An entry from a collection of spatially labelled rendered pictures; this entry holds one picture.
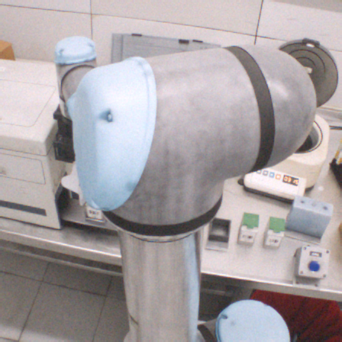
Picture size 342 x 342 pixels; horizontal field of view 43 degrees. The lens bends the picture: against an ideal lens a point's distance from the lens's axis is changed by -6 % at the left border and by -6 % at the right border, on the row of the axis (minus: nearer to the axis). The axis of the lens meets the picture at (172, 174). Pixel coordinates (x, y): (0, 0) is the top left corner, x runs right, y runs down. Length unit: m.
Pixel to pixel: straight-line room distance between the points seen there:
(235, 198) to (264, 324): 0.60
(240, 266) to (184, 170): 0.77
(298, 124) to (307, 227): 0.80
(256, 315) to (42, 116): 0.60
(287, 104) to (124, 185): 0.14
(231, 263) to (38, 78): 0.64
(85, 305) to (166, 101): 1.73
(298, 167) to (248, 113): 0.88
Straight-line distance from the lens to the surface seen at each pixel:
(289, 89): 0.38
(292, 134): 0.39
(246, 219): 1.10
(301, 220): 1.15
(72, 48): 0.81
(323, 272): 1.08
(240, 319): 0.68
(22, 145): 0.97
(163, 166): 0.34
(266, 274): 1.10
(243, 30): 1.41
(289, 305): 1.75
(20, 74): 1.14
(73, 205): 1.14
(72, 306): 2.03
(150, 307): 0.49
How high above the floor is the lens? 1.78
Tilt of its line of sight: 46 degrees down
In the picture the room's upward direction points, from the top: 5 degrees clockwise
